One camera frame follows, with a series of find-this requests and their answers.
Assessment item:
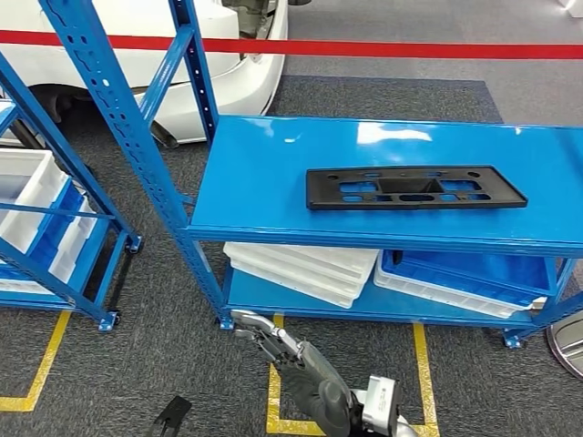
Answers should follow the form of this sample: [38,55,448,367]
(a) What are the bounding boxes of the black plastic plate bracket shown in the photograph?
[306,166,528,211]

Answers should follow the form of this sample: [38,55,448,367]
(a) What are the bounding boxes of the steel stanchion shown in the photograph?
[545,309,583,382]

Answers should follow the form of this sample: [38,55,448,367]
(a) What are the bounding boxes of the white car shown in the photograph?
[0,0,290,146]

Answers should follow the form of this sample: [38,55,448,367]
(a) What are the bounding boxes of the red barrier belt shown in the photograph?
[0,28,583,62]

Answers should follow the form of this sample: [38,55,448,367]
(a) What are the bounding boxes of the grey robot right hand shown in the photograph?
[230,309,354,405]

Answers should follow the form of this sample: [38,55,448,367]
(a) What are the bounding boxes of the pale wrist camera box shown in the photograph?
[362,375,402,437]

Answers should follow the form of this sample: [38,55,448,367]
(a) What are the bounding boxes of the blue steel shelf rack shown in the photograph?
[0,53,143,334]
[39,0,583,351]

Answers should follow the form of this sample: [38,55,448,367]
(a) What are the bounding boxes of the white plastic bin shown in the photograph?
[0,198,100,297]
[0,147,69,255]

